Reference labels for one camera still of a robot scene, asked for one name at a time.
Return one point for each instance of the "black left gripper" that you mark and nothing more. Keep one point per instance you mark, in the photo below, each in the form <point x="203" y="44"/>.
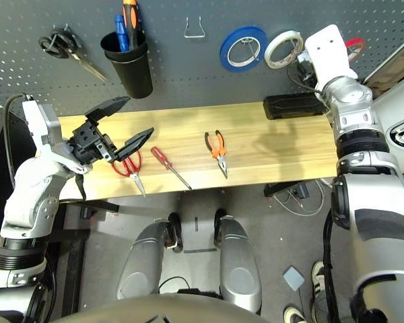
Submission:
<point x="87" y="144"/>

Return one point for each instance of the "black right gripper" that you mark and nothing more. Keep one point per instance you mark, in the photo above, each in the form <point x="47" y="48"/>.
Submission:
<point x="306" y="74"/>

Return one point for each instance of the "red tape roll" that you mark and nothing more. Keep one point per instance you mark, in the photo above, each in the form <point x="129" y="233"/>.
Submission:
<point x="355" y="42"/>

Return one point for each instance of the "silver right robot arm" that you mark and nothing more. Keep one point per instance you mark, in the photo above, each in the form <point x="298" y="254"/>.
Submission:
<point x="353" y="101"/>

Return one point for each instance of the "grey metal pegboard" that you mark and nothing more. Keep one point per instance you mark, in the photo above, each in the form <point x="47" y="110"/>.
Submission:
<point x="188" y="84"/>

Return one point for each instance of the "black rectangular box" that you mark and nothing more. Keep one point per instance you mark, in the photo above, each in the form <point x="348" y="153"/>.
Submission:
<point x="289" y="107"/>

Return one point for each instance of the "white tape roll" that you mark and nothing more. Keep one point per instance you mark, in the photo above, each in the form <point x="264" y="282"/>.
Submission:
<point x="267" y="55"/>

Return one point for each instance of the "black plastic cup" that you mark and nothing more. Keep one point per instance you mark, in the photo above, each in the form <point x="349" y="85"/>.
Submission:
<point x="134" y="74"/>

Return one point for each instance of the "silver tape peg hook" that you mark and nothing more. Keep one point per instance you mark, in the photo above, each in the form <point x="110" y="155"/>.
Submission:
<point x="252" y="48"/>

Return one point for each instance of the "blue tape roll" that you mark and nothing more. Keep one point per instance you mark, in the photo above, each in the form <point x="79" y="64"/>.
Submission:
<point x="224" y="54"/>

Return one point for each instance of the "black table foot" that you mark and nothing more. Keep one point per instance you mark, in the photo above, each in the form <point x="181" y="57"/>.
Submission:
<point x="272" y="190"/>
<point x="97" y="210"/>

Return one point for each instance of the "white machine housing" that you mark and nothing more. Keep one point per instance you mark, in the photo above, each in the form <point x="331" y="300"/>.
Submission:
<point x="390" y="111"/>

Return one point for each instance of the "silver left robot leg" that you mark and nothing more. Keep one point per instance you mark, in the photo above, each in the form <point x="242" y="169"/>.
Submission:
<point x="141" y="262"/>

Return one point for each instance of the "silver robot leg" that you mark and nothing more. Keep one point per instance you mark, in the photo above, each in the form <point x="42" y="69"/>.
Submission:
<point x="239" y="269"/>
<point x="141" y="262"/>

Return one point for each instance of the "small black floor device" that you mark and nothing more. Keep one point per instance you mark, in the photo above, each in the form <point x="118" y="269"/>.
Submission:
<point x="198" y="292"/>

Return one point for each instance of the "silver right robot leg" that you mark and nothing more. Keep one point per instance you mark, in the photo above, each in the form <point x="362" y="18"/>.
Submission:
<point x="239" y="269"/>

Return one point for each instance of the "grey robot torso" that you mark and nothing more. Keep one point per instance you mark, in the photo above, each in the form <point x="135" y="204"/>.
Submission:
<point x="161" y="311"/>

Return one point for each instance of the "grey square floor sheet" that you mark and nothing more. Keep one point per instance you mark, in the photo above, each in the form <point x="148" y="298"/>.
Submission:
<point x="293" y="277"/>

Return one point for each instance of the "white bystander shoe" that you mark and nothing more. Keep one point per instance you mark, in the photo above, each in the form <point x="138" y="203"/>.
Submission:
<point x="318" y="279"/>
<point x="294" y="314"/>

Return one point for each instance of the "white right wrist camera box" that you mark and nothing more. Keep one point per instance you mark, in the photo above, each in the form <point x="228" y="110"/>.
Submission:
<point x="326" y="57"/>

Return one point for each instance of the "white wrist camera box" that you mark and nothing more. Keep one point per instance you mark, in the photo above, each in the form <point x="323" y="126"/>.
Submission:
<point x="32" y="121"/>
<point x="326" y="57"/>

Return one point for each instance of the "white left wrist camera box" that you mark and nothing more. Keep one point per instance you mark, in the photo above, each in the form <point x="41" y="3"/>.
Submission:
<point x="32" y="121"/>

